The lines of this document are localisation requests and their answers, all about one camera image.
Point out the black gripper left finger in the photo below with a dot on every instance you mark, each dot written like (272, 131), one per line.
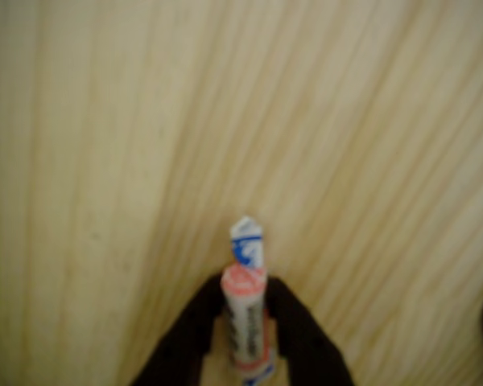
(185, 342)

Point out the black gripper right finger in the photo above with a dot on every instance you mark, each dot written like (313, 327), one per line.
(306, 350)

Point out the candy white red blue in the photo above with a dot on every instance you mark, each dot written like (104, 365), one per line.
(245, 313)

